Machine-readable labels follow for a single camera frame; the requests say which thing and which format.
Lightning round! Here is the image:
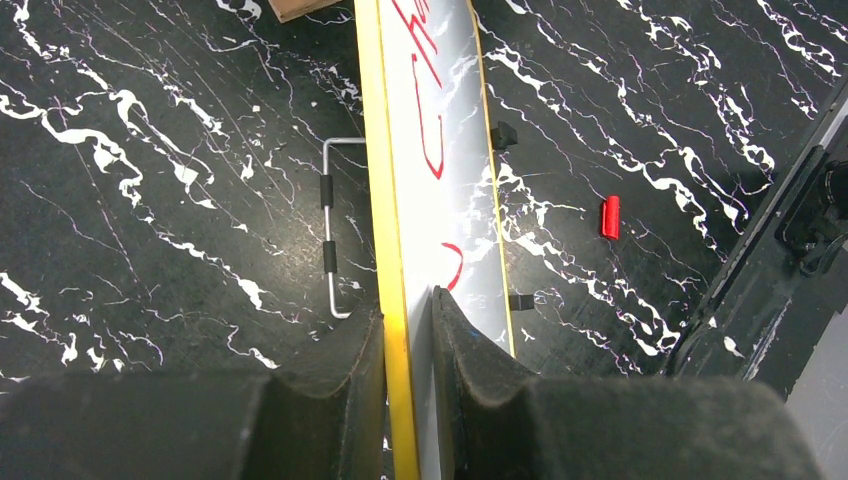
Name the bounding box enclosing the red marker cap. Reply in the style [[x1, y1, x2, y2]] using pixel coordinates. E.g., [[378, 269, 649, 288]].
[[600, 195, 621, 240]]

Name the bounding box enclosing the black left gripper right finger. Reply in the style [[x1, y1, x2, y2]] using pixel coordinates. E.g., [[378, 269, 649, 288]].
[[431, 288, 822, 479]]

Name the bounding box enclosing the yellow-framed whiteboard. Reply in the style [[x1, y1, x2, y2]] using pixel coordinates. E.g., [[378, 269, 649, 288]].
[[355, 1, 514, 479]]

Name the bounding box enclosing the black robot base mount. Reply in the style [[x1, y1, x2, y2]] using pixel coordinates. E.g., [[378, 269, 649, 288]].
[[662, 78, 847, 398]]

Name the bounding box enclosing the metal whiteboard stand wire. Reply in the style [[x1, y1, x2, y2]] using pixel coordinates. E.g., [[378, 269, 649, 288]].
[[319, 137, 368, 320]]

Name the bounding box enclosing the wooden board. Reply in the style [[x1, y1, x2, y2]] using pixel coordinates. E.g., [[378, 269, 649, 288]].
[[268, 0, 340, 23]]

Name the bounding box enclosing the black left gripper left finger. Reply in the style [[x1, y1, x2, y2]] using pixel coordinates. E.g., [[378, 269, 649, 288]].
[[1, 306, 385, 479]]

